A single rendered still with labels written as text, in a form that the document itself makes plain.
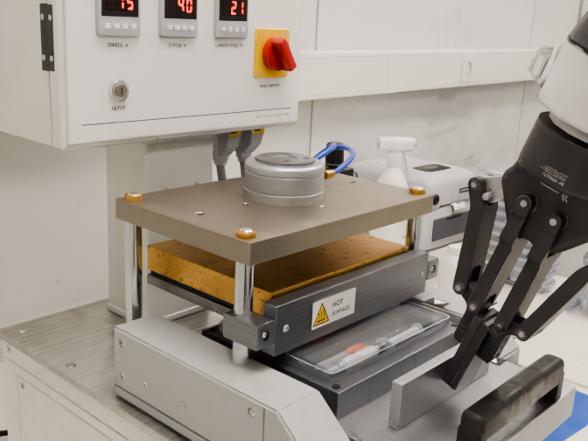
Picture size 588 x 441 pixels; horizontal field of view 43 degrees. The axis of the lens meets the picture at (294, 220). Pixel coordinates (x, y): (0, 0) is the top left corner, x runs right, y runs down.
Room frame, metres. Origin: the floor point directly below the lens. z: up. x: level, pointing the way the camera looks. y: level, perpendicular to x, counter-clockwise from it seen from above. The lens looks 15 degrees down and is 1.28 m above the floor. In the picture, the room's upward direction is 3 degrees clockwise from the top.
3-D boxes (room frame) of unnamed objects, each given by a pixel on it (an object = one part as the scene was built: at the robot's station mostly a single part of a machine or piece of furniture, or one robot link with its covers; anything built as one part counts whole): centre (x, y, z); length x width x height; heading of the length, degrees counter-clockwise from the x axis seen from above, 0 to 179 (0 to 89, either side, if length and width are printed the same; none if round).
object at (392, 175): (1.56, -0.21, 0.92); 0.09 x 0.08 x 0.25; 101
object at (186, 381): (0.57, 0.05, 0.97); 0.25 x 0.05 x 0.07; 49
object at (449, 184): (1.69, -0.27, 0.88); 0.25 x 0.20 x 0.17; 46
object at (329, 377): (0.64, -0.08, 0.99); 0.18 x 0.06 x 0.02; 138
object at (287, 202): (0.75, 0.02, 1.08); 0.31 x 0.24 x 0.13; 139
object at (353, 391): (0.66, -0.05, 0.98); 0.20 x 0.17 x 0.03; 139
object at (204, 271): (0.72, 0.01, 1.07); 0.22 x 0.17 x 0.10; 139
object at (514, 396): (0.54, -0.19, 0.99); 0.15 x 0.02 x 0.04; 139
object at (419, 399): (0.63, -0.08, 0.97); 0.30 x 0.22 x 0.08; 49
